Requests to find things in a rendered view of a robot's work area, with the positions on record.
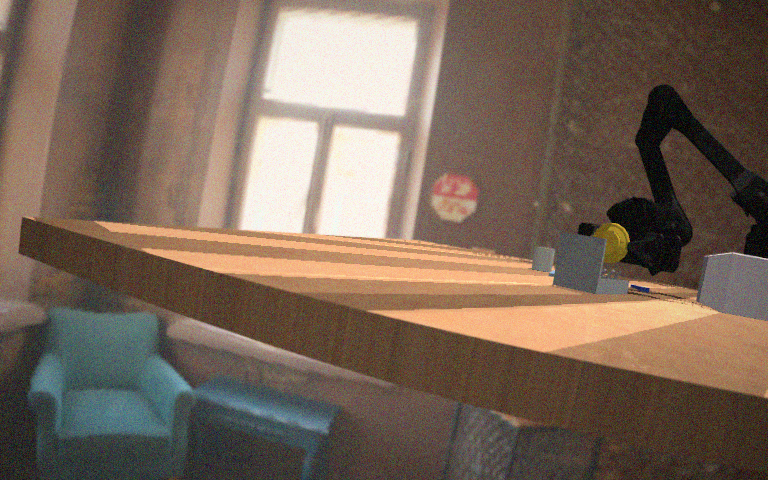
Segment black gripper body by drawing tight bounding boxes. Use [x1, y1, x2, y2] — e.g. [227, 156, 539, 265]
[578, 223, 682, 273]

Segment grey cylinder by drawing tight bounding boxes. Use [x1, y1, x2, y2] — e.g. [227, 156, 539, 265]
[531, 246, 555, 272]

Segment yellow plate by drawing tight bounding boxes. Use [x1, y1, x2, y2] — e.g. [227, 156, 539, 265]
[593, 223, 630, 264]

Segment grey dish rack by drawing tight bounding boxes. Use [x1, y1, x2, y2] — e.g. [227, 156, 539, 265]
[552, 232, 630, 295]

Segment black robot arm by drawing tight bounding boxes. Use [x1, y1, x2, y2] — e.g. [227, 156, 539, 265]
[606, 84, 768, 259]

